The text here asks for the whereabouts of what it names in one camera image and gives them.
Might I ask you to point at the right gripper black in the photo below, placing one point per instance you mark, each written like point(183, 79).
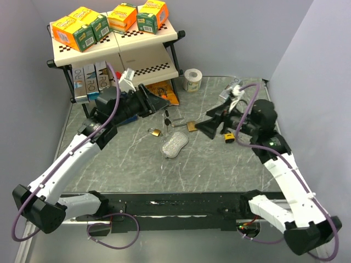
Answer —
point(209, 127)

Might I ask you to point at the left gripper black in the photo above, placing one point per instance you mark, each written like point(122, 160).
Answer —
point(149, 102)

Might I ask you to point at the yellow padlock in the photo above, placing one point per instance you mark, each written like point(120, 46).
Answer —
point(229, 137)

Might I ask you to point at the orange black padlock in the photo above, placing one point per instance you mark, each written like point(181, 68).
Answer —
point(162, 92)

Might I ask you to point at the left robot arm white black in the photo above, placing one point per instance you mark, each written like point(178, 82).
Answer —
point(40, 202)

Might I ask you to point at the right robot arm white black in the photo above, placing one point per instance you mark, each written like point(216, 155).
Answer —
point(306, 225)

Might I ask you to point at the yellow honey dijon chip bag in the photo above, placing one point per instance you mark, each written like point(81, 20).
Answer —
point(172, 98)

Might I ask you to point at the large brass padlock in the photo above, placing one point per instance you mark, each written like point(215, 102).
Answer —
point(190, 125)

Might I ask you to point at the blue Doritos chip bag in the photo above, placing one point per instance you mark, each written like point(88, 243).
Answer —
point(130, 120)

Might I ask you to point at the teal RO box on table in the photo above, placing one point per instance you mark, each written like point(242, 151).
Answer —
point(227, 90)

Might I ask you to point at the small brass padlock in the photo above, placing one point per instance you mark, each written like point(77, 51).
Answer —
point(155, 132)

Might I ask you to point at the toilet paper roll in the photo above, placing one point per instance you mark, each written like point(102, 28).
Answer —
point(192, 80)

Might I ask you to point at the white two-tier shelf rack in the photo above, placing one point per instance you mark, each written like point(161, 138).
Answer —
point(152, 57)

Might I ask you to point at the silver glitter sponge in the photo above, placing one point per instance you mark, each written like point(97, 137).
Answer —
point(174, 143)

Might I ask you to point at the dark RO box right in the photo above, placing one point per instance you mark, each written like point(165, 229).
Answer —
point(104, 76)

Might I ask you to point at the blue RO box middle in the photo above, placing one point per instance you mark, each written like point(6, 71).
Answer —
point(91, 81)

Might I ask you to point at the silver RO box left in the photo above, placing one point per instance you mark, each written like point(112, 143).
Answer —
point(79, 85)

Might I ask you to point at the orange green sponge box right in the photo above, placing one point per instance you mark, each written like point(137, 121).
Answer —
point(151, 16)

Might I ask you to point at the orange sponge box open window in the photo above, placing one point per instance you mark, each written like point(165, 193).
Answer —
point(122, 17)

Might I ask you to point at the yellow green sponge box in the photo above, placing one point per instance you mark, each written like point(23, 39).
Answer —
point(97, 21)

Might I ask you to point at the orange sponge box front left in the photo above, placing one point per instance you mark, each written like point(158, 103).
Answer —
point(73, 33)

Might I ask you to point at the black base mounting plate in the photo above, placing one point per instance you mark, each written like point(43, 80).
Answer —
point(174, 211)

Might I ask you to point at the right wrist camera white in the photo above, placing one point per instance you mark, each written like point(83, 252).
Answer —
point(236, 95)

